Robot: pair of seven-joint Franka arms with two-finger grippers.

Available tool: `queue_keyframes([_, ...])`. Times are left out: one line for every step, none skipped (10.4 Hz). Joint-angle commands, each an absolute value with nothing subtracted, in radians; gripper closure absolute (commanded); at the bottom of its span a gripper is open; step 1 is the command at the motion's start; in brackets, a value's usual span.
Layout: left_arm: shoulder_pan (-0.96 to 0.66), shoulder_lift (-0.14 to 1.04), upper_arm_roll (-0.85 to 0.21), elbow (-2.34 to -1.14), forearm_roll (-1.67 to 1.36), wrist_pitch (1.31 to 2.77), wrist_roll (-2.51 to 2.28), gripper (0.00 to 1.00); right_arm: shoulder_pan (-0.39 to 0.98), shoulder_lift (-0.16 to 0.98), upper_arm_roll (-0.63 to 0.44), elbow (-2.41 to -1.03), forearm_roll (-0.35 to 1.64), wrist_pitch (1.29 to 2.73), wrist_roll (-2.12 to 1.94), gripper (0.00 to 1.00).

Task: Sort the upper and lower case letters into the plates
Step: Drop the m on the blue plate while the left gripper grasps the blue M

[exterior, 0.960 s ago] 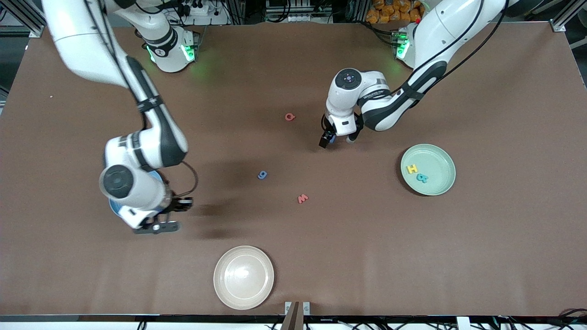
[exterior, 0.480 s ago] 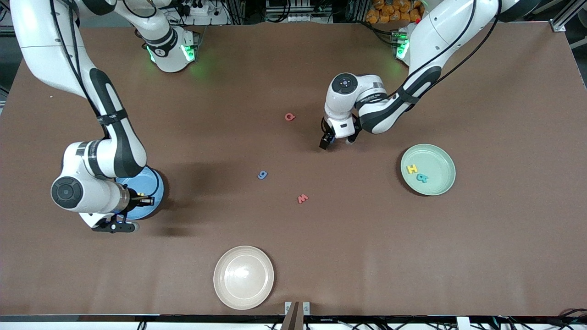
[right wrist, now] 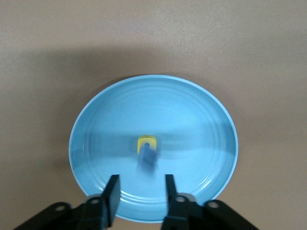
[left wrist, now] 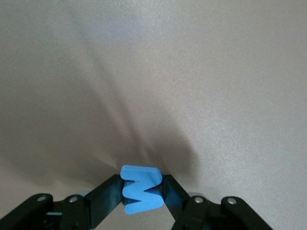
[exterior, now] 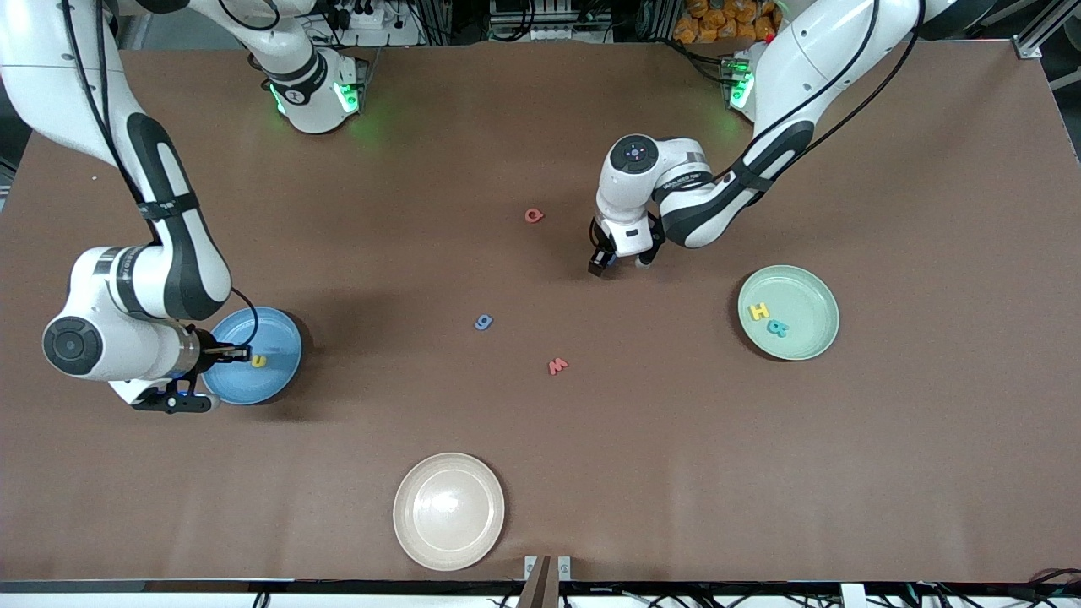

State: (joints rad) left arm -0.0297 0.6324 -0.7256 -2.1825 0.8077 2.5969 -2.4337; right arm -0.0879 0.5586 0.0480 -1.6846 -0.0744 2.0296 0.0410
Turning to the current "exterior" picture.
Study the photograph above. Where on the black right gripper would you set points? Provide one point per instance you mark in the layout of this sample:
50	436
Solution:
209	349

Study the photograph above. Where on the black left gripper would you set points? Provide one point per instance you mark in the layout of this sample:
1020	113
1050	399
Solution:
600	256

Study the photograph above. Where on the pink capital letter Q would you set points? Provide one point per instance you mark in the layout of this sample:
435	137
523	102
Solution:
527	216

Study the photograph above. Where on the blue small letter g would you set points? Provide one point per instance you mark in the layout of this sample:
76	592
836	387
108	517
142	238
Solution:
483	321

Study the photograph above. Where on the yellow capital letter H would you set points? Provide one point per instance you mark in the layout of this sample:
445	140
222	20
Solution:
759	311

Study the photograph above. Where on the teal capital letter R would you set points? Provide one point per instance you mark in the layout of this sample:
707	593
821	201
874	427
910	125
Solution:
778	329

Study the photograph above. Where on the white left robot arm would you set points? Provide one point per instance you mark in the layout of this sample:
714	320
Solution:
819	51

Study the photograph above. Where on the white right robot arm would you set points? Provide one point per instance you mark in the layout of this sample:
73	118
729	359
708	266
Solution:
51	76

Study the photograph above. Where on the blue plate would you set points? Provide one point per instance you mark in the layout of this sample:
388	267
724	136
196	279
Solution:
270	338

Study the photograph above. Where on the pink small letter w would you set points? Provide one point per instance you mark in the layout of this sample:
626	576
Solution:
557	366

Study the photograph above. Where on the light green plate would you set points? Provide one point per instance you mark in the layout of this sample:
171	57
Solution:
802	325

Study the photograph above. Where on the brown table mat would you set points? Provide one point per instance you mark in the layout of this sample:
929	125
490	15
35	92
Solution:
676	464

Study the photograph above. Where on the grey electronics rack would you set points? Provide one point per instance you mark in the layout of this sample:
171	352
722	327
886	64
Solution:
549	21

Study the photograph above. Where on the orange fruit pile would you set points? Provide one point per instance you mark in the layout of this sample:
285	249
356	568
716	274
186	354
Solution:
701	25

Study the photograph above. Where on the beige plate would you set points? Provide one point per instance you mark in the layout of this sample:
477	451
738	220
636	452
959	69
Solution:
448	511

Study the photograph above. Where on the white power strip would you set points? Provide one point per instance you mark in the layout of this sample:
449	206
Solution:
367	15

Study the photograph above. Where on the grey metal clamp bracket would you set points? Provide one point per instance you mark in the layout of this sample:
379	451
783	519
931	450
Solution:
540	591

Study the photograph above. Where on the aluminium frame post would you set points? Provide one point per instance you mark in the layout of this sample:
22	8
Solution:
1047	25

